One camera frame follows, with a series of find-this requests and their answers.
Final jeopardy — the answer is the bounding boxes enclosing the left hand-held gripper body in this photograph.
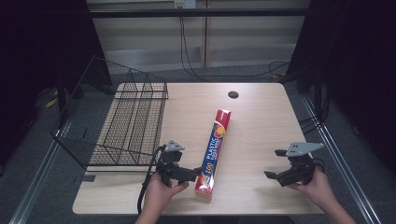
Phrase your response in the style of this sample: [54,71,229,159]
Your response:
[156,139,188,187]

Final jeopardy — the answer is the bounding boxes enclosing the black floor cables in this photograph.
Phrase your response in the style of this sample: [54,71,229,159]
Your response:
[299,92,331,136]

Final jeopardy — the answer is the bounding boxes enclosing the black hanging cables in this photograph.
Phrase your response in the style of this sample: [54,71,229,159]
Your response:
[178,17,292,80]

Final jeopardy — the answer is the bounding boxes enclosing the black stand post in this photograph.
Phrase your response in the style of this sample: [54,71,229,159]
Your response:
[55,73,69,127]

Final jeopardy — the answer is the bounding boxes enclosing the black wire basket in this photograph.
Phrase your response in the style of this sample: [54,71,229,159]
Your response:
[50,55,170,173]

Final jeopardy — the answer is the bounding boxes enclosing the person's left hand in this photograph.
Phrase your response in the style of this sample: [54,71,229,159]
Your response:
[144,172,191,217]

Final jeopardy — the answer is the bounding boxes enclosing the person's right hand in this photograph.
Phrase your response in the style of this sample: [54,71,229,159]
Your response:
[286,167,340,210]

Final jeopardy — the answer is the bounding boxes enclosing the red blue plastic wrap box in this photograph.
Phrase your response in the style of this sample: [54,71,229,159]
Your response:
[194,108,233,203]

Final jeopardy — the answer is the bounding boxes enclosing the metal floor rail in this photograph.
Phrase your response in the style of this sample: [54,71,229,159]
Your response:
[299,95,383,224]
[8,119,74,224]

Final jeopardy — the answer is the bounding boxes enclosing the black horizontal frame bar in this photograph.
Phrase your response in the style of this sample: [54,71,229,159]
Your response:
[88,7,313,19]

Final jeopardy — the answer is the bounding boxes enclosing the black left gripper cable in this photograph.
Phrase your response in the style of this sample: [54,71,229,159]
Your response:
[136,144,167,217]

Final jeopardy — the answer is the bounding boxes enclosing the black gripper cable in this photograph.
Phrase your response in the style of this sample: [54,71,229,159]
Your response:
[136,144,167,217]
[312,158,327,175]

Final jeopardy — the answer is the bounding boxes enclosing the white wall socket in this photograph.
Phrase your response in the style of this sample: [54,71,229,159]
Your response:
[173,0,197,10]

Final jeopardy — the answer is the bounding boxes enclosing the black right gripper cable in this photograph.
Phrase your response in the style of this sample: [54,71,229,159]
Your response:
[312,158,327,175]

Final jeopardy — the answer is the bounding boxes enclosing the black curtain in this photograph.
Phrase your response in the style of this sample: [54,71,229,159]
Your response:
[0,0,113,169]
[284,0,396,176]

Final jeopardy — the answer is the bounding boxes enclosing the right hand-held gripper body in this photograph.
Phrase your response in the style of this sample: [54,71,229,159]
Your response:
[276,141,325,188]

